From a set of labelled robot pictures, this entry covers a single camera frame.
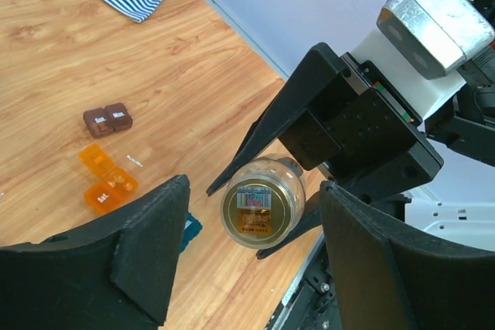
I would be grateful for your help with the gold bottle cap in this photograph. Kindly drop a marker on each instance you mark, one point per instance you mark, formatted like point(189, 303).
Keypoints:
point(259, 213)

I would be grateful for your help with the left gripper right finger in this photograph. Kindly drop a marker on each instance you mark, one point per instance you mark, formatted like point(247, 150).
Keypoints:
point(389, 275)

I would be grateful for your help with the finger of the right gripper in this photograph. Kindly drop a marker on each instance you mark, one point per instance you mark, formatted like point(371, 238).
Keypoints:
point(309, 221)

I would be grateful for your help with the orange pill box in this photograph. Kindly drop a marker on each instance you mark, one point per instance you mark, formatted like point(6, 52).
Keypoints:
point(113, 186)

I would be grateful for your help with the teal pill box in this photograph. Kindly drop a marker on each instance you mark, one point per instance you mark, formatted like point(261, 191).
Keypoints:
point(191, 230)

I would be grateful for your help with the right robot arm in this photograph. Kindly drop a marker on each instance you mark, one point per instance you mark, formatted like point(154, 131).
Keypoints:
point(465, 122)

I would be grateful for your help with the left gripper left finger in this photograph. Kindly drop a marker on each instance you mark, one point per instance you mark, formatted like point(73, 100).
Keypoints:
point(115, 272)

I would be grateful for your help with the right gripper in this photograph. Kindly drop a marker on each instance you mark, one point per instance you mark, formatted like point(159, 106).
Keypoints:
point(355, 127)

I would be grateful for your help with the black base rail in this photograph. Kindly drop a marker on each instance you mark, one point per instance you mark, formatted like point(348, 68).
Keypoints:
point(310, 300)

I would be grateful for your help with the brown pill box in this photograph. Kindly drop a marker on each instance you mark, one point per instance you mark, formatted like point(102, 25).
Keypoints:
point(107, 120)

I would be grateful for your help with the clear glass pill bottle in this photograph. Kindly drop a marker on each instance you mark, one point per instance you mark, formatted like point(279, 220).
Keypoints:
point(273, 166)

